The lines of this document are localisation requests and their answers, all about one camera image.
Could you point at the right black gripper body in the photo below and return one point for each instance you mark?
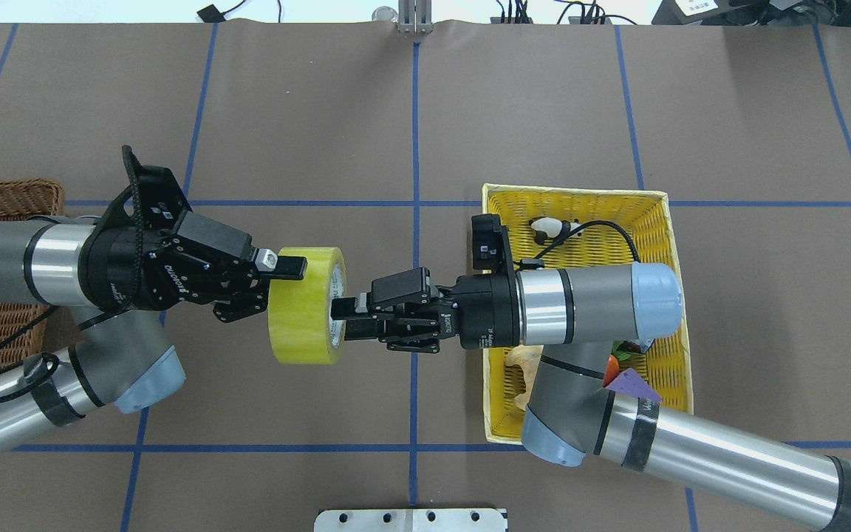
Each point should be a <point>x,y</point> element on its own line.
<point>482,314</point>

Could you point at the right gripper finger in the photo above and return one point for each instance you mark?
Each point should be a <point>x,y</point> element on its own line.
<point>362,320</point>
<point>408,287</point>

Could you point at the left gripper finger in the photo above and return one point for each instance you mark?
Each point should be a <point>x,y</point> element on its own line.
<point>272,266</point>

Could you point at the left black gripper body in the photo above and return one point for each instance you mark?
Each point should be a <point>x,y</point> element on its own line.
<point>146,284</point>

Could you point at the yellow tape roll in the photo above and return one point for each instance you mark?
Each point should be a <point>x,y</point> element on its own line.
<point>301,330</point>

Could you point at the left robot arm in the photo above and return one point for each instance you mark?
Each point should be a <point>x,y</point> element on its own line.
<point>123,359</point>

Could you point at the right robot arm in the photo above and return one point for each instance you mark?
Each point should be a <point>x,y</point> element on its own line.
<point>579,317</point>

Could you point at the yellow woven basket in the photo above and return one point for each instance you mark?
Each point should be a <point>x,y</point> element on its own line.
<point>646,217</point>

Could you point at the toy croissant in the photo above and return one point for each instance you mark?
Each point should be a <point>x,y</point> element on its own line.
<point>527,358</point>

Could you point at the panda figurine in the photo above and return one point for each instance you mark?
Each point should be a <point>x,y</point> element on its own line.
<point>548,230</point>

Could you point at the toy carrot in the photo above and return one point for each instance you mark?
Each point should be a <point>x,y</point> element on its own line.
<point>621,358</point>

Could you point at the purple foam cube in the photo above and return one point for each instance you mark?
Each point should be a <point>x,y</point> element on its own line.
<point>630,383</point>

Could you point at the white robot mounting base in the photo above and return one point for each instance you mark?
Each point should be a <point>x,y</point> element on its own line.
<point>413,519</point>

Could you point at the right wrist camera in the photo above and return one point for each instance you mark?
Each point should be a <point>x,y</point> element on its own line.
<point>490,246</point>

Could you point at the aluminium camera post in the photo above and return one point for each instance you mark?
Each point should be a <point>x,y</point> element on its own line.
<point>415,17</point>

